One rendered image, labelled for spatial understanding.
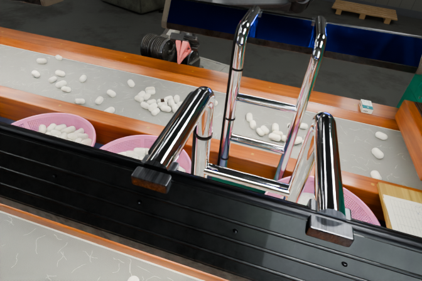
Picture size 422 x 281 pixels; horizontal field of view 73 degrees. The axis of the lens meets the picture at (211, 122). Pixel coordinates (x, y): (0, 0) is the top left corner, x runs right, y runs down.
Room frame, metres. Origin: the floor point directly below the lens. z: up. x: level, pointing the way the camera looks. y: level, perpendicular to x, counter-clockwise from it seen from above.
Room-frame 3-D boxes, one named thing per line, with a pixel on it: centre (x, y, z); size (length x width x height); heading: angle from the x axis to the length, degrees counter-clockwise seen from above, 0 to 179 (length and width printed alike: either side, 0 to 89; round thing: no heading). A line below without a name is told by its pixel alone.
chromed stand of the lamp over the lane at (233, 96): (0.63, -0.14, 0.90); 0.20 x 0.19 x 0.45; 77
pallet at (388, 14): (5.40, -2.48, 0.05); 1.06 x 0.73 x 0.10; 65
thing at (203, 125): (0.24, -0.05, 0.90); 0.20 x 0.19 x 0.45; 77
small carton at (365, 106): (0.89, -0.55, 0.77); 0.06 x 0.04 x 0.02; 167
